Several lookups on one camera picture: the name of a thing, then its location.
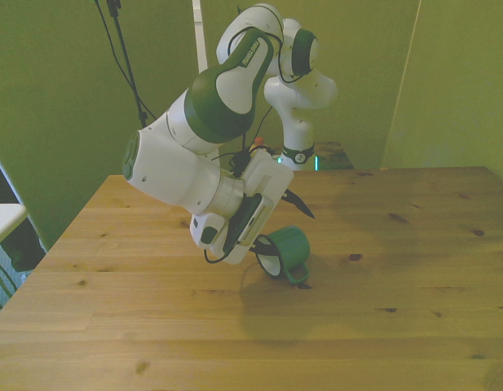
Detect black tripod stand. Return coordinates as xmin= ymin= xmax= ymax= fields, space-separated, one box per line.
xmin=93 ymin=0 xmax=157 ymax=121

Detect green plant leaves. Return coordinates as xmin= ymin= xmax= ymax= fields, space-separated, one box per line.
xmin=0 ymin=255 xmax=19 ymax=313

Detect dark object under side table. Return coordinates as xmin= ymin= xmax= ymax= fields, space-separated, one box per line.
xmin=0 ymin=215 xmax=47 ymax=273

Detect teal enamel mug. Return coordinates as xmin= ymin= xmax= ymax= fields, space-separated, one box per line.
xmin=255 ymin=226 xmax=311 ymax=285

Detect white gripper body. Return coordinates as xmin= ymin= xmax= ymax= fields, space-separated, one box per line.
xmin=222 ymin=152 xmax=295 ymax=265

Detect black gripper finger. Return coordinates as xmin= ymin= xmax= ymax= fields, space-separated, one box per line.
xmin=252 ymin=239 xmax=279 ymax=255
xmin=280 ymin=187 xmax=316 ymax=220

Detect white side table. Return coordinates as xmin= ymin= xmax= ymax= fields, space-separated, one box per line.
xmin=0 ymin=202 xmax=29 ymax=250

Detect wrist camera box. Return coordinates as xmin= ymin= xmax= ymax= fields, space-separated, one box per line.
xmin=223 ymin=193 xmax=276 ymax=250

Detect white vertical post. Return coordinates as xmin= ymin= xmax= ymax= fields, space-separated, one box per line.
xmin=191 ymin=0 xmax=210 ymax=73

